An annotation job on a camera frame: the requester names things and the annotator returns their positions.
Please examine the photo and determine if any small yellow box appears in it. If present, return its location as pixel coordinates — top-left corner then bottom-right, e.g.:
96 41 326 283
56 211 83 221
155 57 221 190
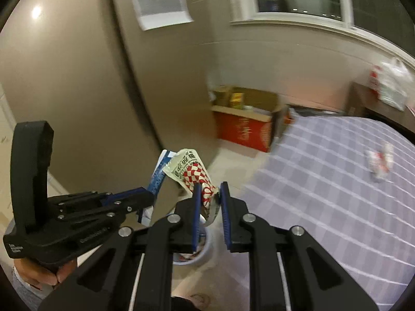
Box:
229 92 245 109

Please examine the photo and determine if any red white crumpled wrapper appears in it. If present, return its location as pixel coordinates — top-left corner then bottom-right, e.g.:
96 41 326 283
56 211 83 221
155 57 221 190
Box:
365 143 395 182

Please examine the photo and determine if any blue white carton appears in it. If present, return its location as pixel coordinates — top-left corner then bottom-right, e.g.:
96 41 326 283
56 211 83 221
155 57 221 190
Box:
139 150 177 224

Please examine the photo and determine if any person's left forearm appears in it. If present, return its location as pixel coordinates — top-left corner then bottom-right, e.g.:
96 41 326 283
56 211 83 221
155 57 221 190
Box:
12 267 43 310

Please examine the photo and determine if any person's left hand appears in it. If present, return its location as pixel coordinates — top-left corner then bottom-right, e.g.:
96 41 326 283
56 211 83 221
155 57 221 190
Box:
13 258 79 294

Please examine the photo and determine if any white round bin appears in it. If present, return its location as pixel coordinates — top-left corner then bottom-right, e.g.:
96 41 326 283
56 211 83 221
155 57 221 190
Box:
172 222 215 267

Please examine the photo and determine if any dark wooden cabinet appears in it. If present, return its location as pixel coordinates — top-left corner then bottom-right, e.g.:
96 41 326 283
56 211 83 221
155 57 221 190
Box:
345 82 415 131

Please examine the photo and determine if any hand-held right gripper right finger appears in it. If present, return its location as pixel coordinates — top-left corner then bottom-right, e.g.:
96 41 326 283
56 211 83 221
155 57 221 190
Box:
220 181 380 311

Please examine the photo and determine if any white plastic bag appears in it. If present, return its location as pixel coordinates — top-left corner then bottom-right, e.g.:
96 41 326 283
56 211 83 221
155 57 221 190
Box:
370 57 410 111

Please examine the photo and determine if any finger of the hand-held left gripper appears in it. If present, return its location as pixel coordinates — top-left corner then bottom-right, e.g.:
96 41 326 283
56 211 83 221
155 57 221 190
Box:
49 187 154 209
57 202 154 231

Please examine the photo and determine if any red white checkered packet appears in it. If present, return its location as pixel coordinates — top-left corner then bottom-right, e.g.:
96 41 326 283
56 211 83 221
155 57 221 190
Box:
162 148 221 227

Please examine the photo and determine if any small brown box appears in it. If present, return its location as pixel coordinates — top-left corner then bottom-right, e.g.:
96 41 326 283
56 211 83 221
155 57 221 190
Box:
212 86 233 107

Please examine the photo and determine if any grey checkered tablecloth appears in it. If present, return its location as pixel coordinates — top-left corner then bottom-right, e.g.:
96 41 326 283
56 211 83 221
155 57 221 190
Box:
241 116 415 311

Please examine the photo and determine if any grey blue hanging towel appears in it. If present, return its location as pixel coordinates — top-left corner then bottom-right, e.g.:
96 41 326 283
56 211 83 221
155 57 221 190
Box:
125 0 194 32

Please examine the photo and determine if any open brown red cardboard box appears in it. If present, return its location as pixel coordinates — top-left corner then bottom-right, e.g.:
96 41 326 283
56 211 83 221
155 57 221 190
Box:
209 85 294 153

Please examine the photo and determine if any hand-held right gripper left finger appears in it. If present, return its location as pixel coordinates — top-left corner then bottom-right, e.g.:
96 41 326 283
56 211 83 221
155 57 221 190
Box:
38 183 203 311

